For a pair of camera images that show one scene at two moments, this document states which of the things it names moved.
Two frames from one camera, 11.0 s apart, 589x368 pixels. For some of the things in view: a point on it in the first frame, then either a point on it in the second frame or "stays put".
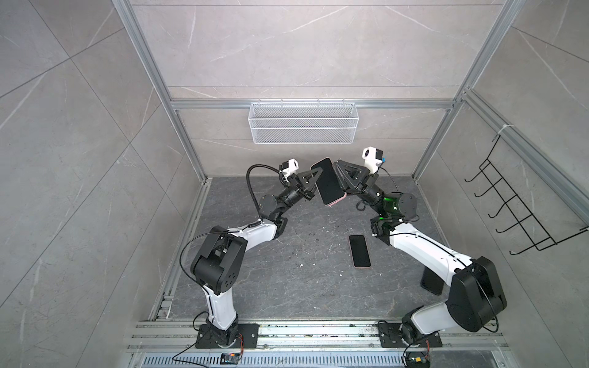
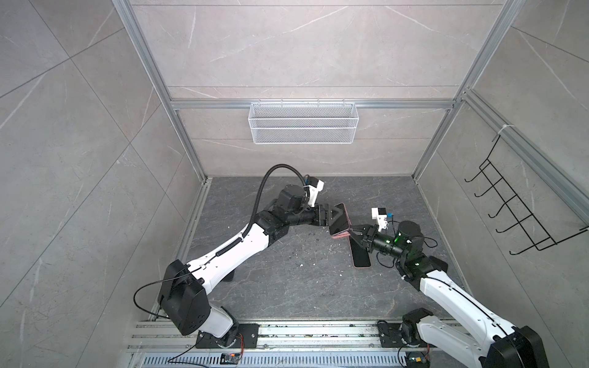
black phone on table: (360, 251) stays put
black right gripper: (360, 181) -> (369, 235)
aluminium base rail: (310, 344) stays put
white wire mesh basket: (304, 123) stays put
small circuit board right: (417, 362) stays put
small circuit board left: (229, 358) stays put
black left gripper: (295, 184) -> (326, 211)
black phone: (329, 185) -> (340, 222)
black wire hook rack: (526, 219) stays put
